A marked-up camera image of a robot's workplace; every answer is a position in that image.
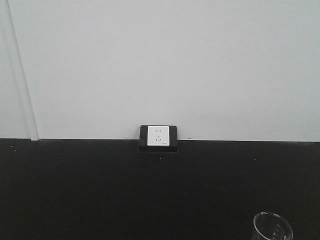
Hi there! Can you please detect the clear glass beaker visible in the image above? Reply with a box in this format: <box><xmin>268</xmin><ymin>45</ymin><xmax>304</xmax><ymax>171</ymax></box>
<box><xmin>250</xmin><ymin>211</ymin><xmax>294</xmax><ymax>240</ymax></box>

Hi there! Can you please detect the black socket housing box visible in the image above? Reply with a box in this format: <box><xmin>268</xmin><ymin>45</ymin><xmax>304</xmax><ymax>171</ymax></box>
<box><xmin>139</xmin><ymin>125</ymin><xmax>178</xmax><ymax>153</ymax></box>

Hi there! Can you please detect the white wall power socket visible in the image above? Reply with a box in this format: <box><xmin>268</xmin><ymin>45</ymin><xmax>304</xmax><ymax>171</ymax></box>
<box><xmin>147</xmin><ymin>125</ymin><xmax>170</xmax><ymax>147</ymax></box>

